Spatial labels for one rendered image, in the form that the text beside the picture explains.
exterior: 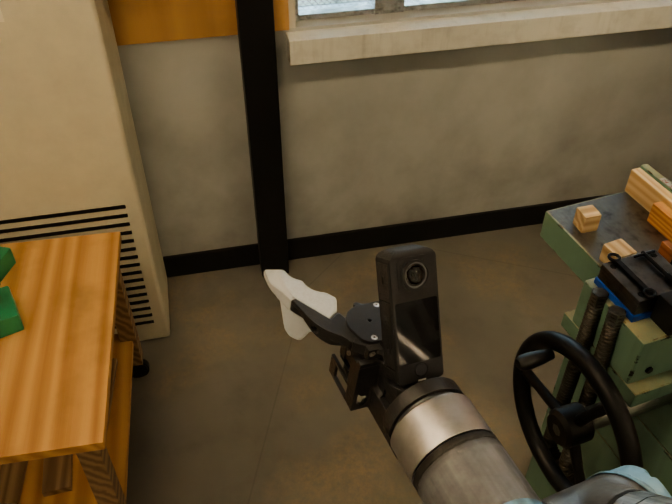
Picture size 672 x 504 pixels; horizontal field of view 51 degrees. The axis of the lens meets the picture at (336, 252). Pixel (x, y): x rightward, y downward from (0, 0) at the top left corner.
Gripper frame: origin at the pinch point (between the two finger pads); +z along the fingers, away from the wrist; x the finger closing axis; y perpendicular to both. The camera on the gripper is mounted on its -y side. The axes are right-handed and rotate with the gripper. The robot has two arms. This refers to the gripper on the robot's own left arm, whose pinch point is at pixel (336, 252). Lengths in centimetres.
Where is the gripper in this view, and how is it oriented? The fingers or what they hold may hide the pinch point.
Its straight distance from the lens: 71.0
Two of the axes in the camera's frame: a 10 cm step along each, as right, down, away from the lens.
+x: 9.1, -1.5, 3.8
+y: -1.2, 7.8, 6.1
